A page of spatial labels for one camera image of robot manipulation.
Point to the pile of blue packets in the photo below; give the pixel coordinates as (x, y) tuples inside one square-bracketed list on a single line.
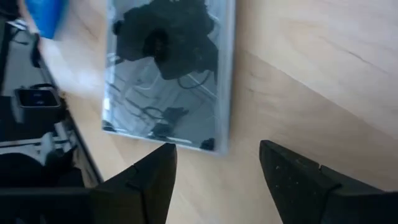
[(46, 15)]

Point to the black rectangular device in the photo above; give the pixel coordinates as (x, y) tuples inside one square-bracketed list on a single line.
[(37, 98)]

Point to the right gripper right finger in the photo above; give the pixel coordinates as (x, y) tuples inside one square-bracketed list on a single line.
[(304, 193)]

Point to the clear jewel case black tray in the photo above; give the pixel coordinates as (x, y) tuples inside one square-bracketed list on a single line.
[(174, 102)]

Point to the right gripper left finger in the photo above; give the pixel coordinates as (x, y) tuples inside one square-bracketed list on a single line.
[(146, 186)]

